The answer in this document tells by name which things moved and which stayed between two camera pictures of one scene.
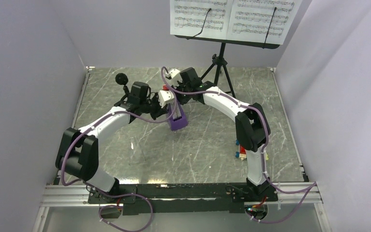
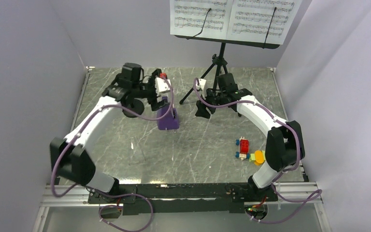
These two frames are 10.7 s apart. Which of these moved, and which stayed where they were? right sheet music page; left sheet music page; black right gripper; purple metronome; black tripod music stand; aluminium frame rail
Moved: black right gripper; purple metronome
Stayed: black tripod music stand; left sheet music page; right sheet music page; aluminium frame rail
